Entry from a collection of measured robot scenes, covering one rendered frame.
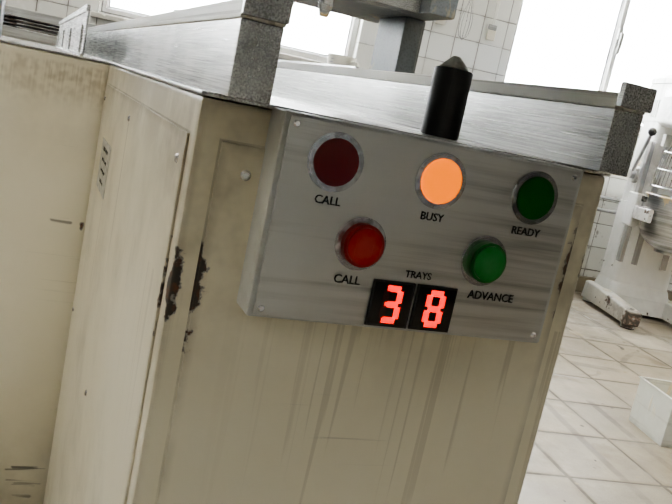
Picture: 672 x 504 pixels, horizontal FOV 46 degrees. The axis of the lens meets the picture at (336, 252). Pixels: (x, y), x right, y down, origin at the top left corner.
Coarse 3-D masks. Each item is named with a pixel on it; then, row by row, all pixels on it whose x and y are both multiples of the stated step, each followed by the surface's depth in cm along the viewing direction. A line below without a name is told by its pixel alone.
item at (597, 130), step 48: (288, 96) 133; (336, 96) 113; (384, 96) 98; (480, 96) 77; (528, 96) 70; (576, 96) 64; (624, 96) 59; (528, 144) 69; (576, 144) 63; (624, 144) 60
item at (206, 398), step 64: (128, 128) 83; (192, 128) 53; (256, 128) 54; (384, 128) 57; (448, 128) 64; (128, 192) 77; (192, 192) 53; (256, 192) 54; (128, 256) 72; (192, 256) 54; (576, 256) 65; (128, 320) 67; (192, 320) 55; (256, 320) 57; (64, 384) 116; (128, 384) 63; (192, 384) 56; (256, 384) 58; (320, 384) 60; (384, 384) 62; (448, 384) 64; (512, 384) 66; (64, 448) 104; (128, 448) 60; (192, 448) 57; (256, 448) 59; (320, 448) 61; (384, 448) 63; (448, 448) 65; (512, 448) 68
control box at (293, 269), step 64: (320, 128) 52; (320, 192) 53; (384, 192) 54; (512, 192) 58; (576, 192) 60; (256, 256) 53; (320, 256) 54; (384, 256) 56; (448, 256) 57; (512, 256) 59; (320, 320) 55; (448, 320) 58; (512, 320) 61
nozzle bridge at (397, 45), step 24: (0, 0) 117; (312, 0) 145; (336, 0) 138; (360, 0) 131; (384, 0) 130; (408, 0) 131; (432, 0) 129; (456, 0) 130; (0, 24) 119; (384, 24) 147; (408, 24) 139; (384, 48) 146; (408, 48) 141; (408, 72) 142
